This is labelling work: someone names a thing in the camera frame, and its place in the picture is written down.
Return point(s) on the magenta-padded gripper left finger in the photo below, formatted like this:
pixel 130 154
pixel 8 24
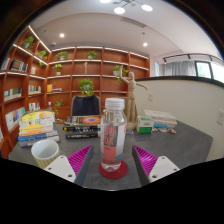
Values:
pixel 61 168

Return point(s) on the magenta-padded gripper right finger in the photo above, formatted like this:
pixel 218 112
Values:
pixel 161 168

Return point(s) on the clear bottle with pink label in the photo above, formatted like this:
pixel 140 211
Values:
pixel 113 133

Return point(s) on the yellow striped white cup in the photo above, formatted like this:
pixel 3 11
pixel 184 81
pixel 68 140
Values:
pixel 46 155

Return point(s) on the green and white box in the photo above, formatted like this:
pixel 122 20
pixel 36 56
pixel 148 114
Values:
pixel 145 125

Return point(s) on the stack of dark books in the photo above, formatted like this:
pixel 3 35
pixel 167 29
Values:
pixel 83 126

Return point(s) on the stack of colourful books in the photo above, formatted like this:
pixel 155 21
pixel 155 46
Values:
pixel 36 128

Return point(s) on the flat round red coaster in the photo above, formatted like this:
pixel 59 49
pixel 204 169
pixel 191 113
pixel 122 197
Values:
pixel 113 174

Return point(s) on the stack of white books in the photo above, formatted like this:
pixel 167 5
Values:
pixel 165 119

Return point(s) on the dark blue chair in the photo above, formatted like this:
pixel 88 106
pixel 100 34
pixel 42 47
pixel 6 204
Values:
pixel 86 105

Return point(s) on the wooden artist mannequin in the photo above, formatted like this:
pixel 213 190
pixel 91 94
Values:
pixel 131 100

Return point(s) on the red-brown wooden shelf unit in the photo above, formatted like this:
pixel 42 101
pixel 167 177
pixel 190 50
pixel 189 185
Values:
pixel 66 76

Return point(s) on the grey curtain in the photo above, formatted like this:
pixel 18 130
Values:
pixel 178 68

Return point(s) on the branched ceiling lamp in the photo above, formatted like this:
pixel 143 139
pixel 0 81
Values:
pixel 131 6

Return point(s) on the white wall switch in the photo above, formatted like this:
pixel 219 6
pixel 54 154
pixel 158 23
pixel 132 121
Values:
pixel 220 117

